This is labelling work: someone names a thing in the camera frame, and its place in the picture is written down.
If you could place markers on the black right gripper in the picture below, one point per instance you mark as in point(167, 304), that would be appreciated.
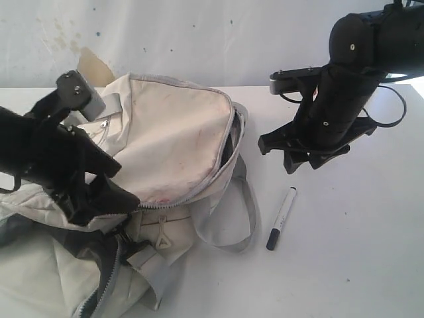
point(325, 116)

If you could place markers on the white marker with black cap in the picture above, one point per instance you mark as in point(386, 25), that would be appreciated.
point(280, 219)

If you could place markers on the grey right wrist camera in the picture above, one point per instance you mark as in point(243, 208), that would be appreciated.
point(291, 81)

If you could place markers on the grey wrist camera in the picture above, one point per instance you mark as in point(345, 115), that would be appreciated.
point(291, 81)
point(78, 95)

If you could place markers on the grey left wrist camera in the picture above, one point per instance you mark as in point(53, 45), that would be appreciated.
point(78, 95)

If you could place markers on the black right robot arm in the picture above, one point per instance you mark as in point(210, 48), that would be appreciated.
point(367, 51)

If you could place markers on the white fabric backpack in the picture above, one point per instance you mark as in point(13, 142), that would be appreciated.
point(179, 147)

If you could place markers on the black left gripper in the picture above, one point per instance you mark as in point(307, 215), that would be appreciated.
point(37, 147)

